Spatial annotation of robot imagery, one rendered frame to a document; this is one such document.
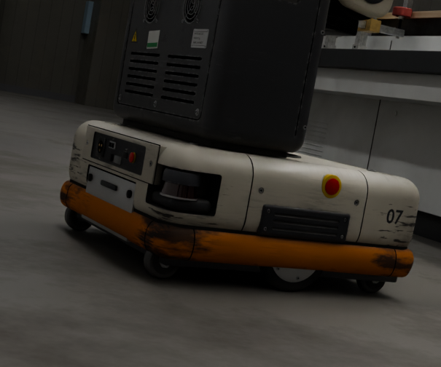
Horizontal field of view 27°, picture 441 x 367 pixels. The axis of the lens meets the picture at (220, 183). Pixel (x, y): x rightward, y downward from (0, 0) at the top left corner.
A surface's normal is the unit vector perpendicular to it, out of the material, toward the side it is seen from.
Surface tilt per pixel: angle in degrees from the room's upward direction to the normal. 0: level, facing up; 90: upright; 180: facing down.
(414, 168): 90
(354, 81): 90
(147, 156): 90
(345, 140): 90
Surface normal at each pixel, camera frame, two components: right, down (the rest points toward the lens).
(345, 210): 0.47, 0.15
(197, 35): -0.86, -0.11
